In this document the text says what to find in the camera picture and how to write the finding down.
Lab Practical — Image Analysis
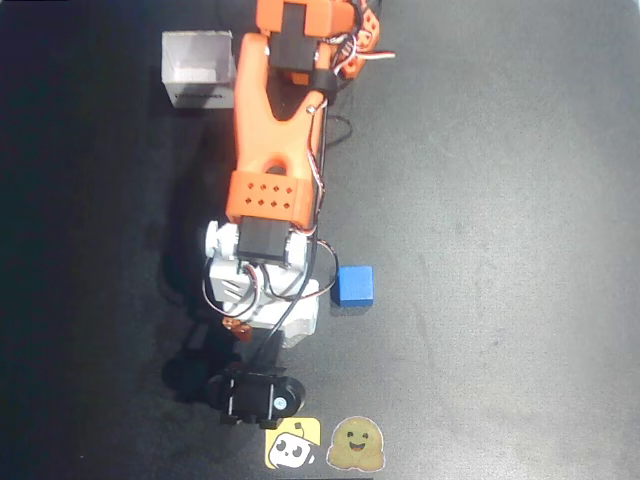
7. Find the blue cube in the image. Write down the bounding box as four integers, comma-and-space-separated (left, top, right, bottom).
329, 264, 375, 307

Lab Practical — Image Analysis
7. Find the yellow robot face sticker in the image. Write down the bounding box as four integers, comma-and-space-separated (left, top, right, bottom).
264, 416, 322, 470

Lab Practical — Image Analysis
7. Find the smiling hugging face sticker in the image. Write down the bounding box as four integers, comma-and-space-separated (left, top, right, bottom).
325, 415, 385, 471

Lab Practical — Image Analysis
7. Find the white open cardboard box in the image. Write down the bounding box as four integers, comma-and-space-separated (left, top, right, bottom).
160, 29, 237, 109

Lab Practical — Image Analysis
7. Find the black camera cable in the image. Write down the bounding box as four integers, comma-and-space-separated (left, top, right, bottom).
238, 74, 354, 374

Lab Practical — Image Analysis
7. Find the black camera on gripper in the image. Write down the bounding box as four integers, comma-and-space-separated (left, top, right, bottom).
205, 366, 307, 430

